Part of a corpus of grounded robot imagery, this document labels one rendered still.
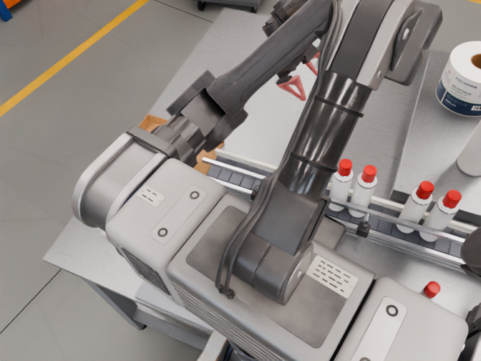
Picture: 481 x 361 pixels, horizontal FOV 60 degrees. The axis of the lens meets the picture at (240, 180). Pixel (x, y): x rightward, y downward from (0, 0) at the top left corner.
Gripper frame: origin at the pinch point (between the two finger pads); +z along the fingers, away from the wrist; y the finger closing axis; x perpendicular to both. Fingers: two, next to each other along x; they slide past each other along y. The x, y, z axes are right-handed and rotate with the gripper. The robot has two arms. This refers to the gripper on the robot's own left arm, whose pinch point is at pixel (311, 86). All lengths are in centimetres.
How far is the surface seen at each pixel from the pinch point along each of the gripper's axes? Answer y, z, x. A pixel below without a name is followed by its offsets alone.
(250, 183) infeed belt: -17.6, 17.3, 25.7
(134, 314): -62, 49, 93
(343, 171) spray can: -12.9, 18.9, -6.6
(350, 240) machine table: -16.6, 42.5, 2.8
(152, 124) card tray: -12, -9, 65
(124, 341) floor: -72, 62, 111
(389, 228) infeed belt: -10.2, 43.5, -6.5
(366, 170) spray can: -10.7, 21.0, -11.3
